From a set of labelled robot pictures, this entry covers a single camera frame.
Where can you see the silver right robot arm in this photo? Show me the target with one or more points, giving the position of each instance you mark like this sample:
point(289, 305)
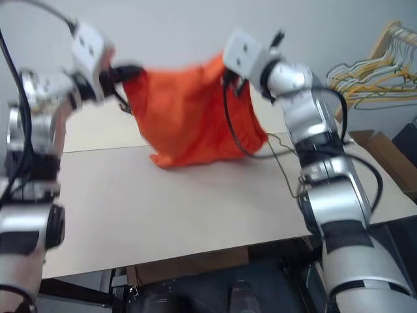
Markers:
point(342, 202)

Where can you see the dark rounded shape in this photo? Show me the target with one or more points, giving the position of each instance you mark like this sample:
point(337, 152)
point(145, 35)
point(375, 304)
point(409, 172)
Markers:
point(244, 296)

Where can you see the cardboard box with open flaps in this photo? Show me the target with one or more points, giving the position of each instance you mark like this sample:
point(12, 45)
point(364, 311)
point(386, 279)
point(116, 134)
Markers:
point(384, 153)

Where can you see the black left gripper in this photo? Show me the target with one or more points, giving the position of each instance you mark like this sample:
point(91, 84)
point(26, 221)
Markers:
point(109, 80)

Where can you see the orange shorts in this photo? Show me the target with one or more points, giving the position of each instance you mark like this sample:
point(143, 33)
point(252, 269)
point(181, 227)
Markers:
point(192, 124)

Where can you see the black metal table frame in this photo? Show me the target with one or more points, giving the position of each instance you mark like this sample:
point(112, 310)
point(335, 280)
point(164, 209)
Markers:
point(81, 291)

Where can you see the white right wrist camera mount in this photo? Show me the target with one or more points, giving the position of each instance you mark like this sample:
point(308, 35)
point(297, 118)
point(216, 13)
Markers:
point(241, 52)

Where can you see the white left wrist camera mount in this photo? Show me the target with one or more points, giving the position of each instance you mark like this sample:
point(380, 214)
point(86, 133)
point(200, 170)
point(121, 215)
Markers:
point(86, 42)

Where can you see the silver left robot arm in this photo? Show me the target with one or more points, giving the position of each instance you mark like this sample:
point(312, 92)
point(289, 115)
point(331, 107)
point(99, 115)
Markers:
point(19, 221)

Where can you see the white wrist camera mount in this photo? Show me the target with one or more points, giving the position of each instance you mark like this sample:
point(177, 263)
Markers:
point(241, 52)
point(86, 42)

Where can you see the black case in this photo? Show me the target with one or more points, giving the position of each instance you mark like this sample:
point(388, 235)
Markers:
point(407, 137)

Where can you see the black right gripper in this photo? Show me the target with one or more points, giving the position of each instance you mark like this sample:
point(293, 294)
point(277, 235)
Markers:
point(235, 83)

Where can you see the wooden hanger rack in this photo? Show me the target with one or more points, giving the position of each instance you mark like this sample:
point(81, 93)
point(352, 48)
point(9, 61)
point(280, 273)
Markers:
point(387, 36)

